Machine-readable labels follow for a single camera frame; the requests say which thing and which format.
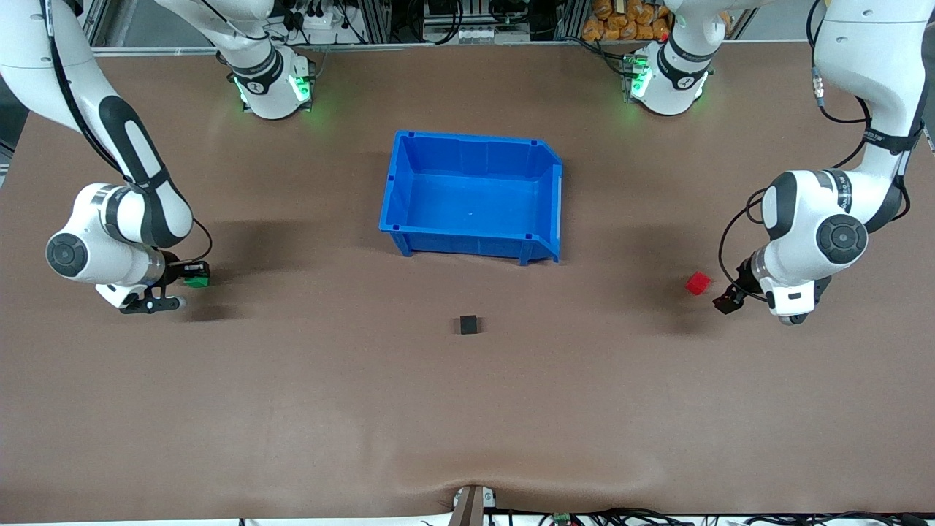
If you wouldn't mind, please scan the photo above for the brown table mat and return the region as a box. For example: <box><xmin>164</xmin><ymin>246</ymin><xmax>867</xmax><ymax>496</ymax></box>
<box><xmin>0</xmin><ymin>40</ymin><xmax>935</xmax><ymax>524</ymax></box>

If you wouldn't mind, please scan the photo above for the white power strip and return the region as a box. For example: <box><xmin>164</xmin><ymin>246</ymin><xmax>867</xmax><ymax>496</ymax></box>
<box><xmin>288</xmin><ymin>6</ymin><xmax>345</xmax><ymax>45</ymax></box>

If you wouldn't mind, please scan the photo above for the blue plastic storage bin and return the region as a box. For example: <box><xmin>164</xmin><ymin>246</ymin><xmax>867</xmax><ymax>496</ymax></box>
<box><xmin>378</xmin><ymin>130</ymin><xmax>564</xmax><ymax>267</ymax></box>

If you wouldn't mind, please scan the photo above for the orange snack bags pile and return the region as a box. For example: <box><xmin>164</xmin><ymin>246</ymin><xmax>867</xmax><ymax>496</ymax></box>
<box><xmin>581</xmin><ymin>0</ymin><xmax>673</xmax><ymax>42</ymax></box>

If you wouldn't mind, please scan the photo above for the metal table edge clamp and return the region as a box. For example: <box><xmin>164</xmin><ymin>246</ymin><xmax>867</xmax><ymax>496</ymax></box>
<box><xmin>451</xmin><ymin>484</ymin><xmax>498</xmax><ymax>526</ymax></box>

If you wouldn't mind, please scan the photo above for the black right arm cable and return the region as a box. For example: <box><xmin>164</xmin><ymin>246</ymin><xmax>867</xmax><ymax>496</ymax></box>
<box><xmin>40</xmin><ymin>0</ymin><xmax>214</xmax><ymax>265</ymax></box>

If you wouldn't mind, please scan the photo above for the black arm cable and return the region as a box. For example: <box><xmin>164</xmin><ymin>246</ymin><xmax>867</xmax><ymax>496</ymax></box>
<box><xmin>40</xmin><ymin>0</ymin><xmax>214</xmax><ymax>265</ymax></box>
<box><xmin>718</xmin><ymin>0</ymin><xmax>914</xmax><ymax>302</ymax></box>

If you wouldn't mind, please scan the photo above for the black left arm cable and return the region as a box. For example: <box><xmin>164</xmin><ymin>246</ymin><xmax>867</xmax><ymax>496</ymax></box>
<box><xmin>718</xmin><ymin>0</ymin><xmax>914</xmax><ymax>302</ymax></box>

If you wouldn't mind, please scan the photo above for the aluminium frame post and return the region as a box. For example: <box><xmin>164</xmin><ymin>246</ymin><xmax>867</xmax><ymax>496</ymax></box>
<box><xmin>79</xmin><ymin>0</ymin><xmax>118</xmax><ymax>50</ymax></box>

